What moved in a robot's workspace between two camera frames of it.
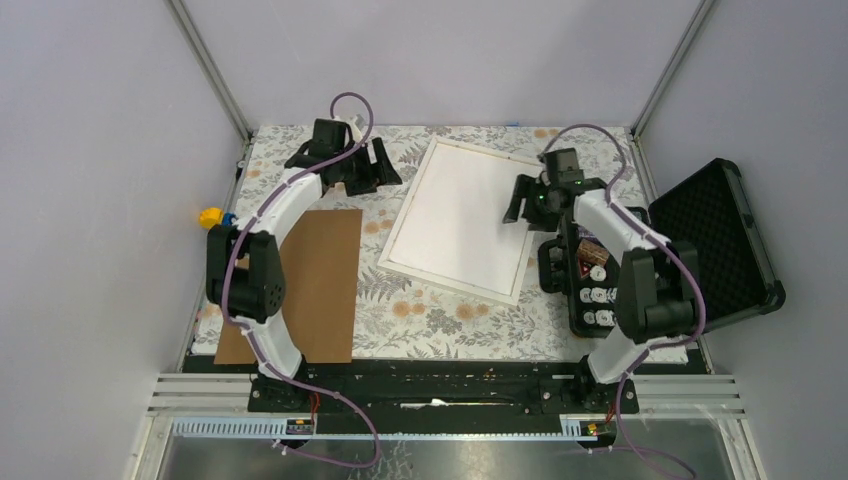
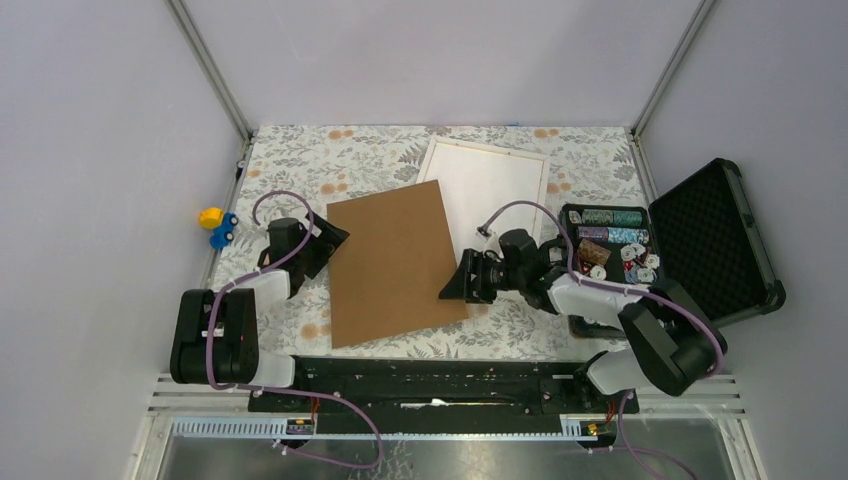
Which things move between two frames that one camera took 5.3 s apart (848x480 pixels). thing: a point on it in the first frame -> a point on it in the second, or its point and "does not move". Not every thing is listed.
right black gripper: (525, 187) -> (461, 286)
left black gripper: (374, 174) -> (330, 237)
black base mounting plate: (442, 397) does not move
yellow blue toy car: (208, 217) does not move
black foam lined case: (709, 211) does not move
